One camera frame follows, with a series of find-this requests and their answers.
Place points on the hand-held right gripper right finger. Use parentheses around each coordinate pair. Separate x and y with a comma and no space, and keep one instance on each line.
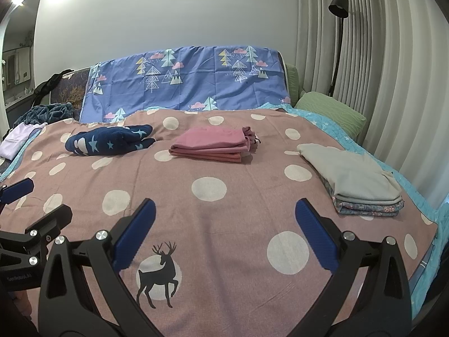
(315,235)

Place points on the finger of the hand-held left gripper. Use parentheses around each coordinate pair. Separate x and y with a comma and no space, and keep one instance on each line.
(52,221)
(17,189)

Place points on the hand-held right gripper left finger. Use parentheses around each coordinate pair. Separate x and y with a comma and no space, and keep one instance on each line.
(136,233)

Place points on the pink long-sleeve shirt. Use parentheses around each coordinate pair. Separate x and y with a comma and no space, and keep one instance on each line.
(207,140)

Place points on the lavender folded cloth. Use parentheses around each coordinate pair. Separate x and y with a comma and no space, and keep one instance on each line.
(15,138)

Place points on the floral folded cloth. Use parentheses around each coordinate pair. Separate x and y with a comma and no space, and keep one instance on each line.
(368,210)

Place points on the pale grey folded garment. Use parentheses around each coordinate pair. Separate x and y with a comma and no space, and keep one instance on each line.
(350,172)

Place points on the dark teal fluffy blanket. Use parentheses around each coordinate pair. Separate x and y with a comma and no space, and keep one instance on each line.
(45,112)

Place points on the navy star-print garment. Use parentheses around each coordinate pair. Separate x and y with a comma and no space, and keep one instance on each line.
(105,140)

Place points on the pink polka-dot bedspread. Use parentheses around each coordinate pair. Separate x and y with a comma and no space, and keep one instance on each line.
(350,130)

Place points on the dark tree-print headboard panel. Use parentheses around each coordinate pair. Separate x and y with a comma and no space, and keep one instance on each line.
(72,91)

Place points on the salmon folded garment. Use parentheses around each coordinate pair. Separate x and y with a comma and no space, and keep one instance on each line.
(224,158)

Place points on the green pillow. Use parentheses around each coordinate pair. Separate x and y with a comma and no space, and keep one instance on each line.
(329,112)
(293,80)

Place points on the blue tree-print sheet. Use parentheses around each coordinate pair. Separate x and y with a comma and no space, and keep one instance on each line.
(203,84)

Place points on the grey pleated curtain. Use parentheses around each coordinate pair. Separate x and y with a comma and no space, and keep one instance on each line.
(403,77)

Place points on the black floor lamp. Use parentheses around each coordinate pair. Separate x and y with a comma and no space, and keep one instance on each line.
(338,5)

